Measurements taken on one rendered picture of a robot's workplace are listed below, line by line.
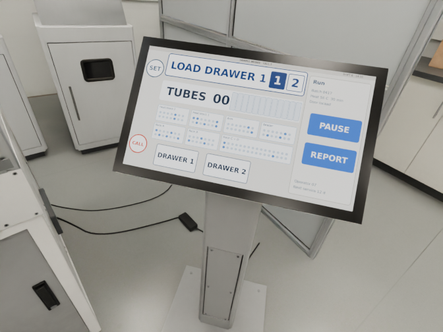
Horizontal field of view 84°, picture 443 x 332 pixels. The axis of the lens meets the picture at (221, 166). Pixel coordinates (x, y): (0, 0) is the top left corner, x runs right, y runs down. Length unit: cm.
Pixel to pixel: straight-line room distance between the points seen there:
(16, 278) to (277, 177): 76
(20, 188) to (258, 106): 56
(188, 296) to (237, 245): 66
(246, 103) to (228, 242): 45
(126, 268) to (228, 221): 95
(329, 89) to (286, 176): 19
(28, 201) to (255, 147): 55
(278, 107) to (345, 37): 73
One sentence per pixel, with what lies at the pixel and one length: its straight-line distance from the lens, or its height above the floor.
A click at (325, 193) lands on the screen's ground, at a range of 52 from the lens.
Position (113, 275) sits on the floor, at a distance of 157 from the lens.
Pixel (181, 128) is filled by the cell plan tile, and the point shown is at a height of 105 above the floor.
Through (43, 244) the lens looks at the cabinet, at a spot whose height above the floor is 69.
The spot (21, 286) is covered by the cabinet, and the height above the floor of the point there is 57.
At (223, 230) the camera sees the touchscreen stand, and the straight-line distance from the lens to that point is 76.
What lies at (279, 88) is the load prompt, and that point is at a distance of 54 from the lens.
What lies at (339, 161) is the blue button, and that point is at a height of 105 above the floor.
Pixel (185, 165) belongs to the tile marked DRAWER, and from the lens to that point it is 52.
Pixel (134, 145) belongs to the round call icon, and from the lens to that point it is 57.
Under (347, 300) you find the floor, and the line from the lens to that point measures 165.
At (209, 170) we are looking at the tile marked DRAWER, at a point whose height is 100.
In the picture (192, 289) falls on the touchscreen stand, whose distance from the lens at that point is 142.
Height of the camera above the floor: 131
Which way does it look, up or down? 36 degrees down
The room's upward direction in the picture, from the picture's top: 6 degrees clockwise
